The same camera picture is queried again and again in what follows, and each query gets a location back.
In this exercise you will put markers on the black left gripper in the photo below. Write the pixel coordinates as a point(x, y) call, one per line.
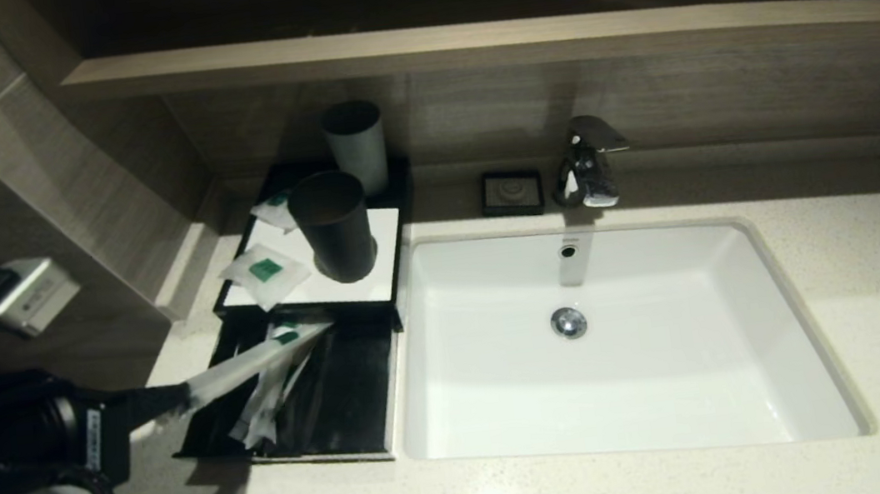
point(107, 439)

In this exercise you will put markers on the long clear toothbrush packet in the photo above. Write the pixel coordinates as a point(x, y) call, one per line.
point(252, 361)

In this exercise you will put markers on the green-band toothbrush packet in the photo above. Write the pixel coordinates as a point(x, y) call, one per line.
point(263, 411)

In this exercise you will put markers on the large square green-label sachet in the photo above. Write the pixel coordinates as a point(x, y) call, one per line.
point(267, 272)

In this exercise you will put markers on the black amenity tray box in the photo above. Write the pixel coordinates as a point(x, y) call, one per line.
point(350, 401)

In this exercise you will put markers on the comb packet with green label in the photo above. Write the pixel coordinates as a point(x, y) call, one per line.
point(305, 368)

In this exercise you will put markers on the small green-label sachet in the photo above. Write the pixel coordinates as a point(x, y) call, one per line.
point(276, 214)

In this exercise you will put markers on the white ribbed tray insert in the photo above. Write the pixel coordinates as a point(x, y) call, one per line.
point(353, 292)

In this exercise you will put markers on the black cup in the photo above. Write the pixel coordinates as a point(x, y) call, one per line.
point(338, 234)

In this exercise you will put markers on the grey cup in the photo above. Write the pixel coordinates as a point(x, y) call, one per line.
point(361, 152)

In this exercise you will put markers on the black square soap dish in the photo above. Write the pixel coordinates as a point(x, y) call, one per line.
point(511, 192)

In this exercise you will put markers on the chrome drain stopper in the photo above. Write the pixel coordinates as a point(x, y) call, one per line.
point(568, 323)

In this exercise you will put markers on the chrome faucet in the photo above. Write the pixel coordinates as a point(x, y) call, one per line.
point(585, 166)

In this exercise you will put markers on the white sink basin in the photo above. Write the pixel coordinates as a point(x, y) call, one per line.
point(673, 369)

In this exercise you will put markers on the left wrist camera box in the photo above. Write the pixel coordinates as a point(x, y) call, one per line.
point(34, 295)

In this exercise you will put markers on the wooden wall shelf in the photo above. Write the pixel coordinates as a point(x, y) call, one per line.
point(465, 44)

